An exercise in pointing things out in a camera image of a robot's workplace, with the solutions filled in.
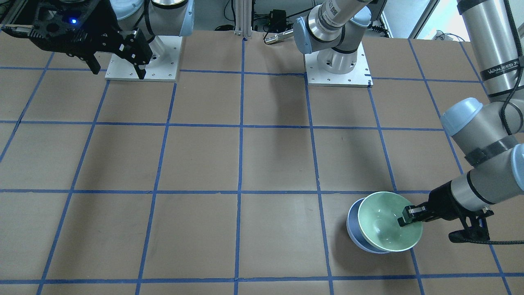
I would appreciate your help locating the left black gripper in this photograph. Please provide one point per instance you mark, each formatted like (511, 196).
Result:
(440, 203)

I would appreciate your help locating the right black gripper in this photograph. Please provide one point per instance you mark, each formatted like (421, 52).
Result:
(107, 25)

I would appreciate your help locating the green bowl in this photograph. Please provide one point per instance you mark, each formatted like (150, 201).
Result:
(377, 218)

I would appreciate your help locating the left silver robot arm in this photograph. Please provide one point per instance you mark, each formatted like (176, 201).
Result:
(486, 134)

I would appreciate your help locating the blue bowl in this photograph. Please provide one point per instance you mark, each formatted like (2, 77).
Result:
(354, 230)

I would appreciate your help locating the silver cylindrical connector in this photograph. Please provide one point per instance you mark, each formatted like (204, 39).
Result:
(279, 37)

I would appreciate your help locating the black power adapter box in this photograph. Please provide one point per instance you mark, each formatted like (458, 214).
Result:
(277, 21)

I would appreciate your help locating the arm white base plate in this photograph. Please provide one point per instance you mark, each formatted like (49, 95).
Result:
(352, 76)
(163, 67)

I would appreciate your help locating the aluminium frame post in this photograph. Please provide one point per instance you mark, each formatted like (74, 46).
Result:
(243, 16)

